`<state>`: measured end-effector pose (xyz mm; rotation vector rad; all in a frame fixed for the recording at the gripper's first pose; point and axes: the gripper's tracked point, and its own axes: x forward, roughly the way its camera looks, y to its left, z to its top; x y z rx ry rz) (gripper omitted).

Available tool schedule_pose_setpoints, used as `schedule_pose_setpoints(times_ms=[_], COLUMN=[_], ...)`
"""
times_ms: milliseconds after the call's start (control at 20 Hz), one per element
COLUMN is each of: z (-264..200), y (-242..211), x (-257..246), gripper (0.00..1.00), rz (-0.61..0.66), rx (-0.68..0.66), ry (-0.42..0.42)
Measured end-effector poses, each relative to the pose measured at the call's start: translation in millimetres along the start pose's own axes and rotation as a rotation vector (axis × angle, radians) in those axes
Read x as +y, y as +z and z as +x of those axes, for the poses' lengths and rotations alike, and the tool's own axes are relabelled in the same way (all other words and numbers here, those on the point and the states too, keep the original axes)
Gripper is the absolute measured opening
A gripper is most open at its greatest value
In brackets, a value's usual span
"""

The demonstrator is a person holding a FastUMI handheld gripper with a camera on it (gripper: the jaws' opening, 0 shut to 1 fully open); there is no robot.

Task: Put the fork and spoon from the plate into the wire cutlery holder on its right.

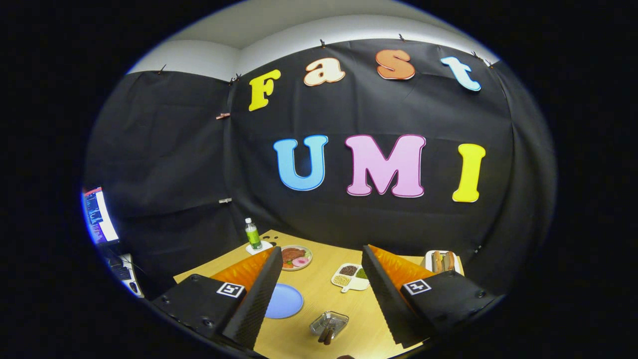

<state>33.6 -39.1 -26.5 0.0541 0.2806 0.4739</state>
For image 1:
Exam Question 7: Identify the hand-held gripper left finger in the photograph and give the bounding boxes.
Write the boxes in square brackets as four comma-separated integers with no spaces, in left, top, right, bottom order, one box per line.
[152,247,284,350]

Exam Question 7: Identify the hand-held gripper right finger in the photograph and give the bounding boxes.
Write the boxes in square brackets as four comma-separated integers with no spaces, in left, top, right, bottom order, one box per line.
[361,244,499,347]

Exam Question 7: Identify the blue round plate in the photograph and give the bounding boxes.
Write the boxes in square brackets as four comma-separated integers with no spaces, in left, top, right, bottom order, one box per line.
[264,283,304,320]

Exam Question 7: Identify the white divided bean tray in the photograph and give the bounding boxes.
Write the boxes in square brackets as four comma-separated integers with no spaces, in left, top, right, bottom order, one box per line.
[331,263,370,293]

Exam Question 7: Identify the beige plate with food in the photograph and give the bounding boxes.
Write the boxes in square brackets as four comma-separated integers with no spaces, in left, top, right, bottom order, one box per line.
[280,245,313,271]

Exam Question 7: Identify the white toaster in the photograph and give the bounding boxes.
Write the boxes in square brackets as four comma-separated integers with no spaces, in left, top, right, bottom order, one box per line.
[421,250,464,275]

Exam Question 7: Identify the green plastic bottle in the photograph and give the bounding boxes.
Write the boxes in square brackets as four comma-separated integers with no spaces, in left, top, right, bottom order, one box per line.
[244,217,263,250]

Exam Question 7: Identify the bread slices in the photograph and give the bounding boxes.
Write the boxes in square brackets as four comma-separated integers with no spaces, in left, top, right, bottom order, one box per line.
[432,251,455,272]

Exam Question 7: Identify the computer monitor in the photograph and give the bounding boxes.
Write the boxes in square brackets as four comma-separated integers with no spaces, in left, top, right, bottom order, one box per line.
[82,187,120,245]

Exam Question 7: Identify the metal wire basket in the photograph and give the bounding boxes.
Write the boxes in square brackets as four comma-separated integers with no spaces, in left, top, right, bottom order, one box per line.
[310,311,349,341]

